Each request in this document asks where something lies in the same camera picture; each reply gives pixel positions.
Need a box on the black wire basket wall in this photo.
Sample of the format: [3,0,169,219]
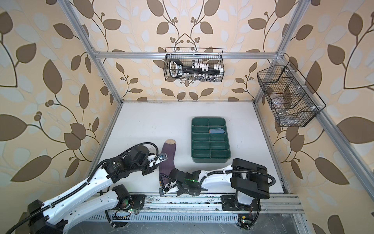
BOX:
[257,61,326,127]
[163,46,225,82]

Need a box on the blue grey sock green toe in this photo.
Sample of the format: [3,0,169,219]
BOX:
[209,128,226,134]

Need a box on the black wire basket right wall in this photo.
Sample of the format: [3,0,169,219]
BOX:
[257,61,326,127]

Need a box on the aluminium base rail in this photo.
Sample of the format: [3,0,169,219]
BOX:
[87,193,304,223]

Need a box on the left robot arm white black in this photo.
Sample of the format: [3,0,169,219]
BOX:
[7,142,168,234]

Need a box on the black wire basket back wall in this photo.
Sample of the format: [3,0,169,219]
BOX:
[163,46,225,82]

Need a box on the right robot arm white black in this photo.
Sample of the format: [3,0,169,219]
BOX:
[159,159,276,211]

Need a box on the black tool in basket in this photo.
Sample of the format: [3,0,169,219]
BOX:
[164,58,225,78]

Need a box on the green divided plastic tray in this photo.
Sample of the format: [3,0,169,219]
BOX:
[191,117,231,163]

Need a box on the purple sock beige toe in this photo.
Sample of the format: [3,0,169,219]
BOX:
[159,138,176,176]

